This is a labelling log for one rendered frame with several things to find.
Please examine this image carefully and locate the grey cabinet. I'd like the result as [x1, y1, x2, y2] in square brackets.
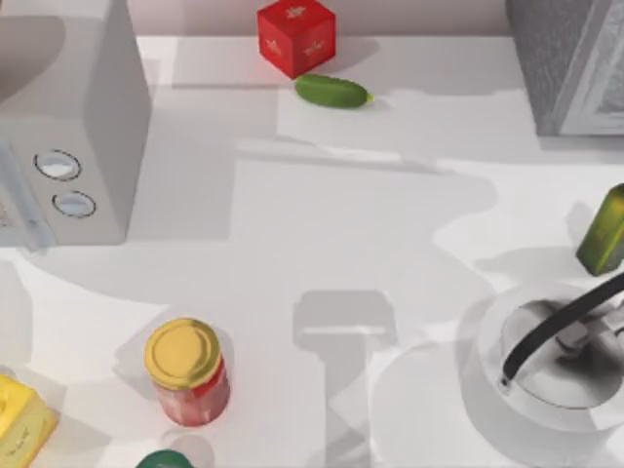
[505, 0, 624, 138]

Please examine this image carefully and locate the small microwave knob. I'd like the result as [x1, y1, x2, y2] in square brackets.
[51, 190, 98, 219]

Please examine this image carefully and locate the olive green bottle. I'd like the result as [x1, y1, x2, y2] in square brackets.
[575, 182, 624, 277]

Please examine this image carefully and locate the dark green round object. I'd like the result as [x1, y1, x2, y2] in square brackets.
[134, 448, 192, 468]

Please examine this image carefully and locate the red cube box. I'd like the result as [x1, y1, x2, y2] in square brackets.
[256, 0, 337, 81]

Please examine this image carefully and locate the green cucumber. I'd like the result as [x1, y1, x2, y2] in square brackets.
[293, 73, 376, 110]

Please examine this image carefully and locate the large microwave knob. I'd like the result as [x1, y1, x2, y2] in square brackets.
[33, 149, 83, 182]

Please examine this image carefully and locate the red jar with yellow lid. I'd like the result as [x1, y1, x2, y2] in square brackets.
[144, 318, 231, 429]

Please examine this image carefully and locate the yellow box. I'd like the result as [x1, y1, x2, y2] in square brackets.
[0, 373, 60, 468]

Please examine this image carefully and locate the white kettle with black handle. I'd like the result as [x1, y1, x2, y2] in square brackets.
[459, 270, 624, 435]

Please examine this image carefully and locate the pale microwave oven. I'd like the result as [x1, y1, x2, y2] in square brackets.
[0, 0, 152, 252]

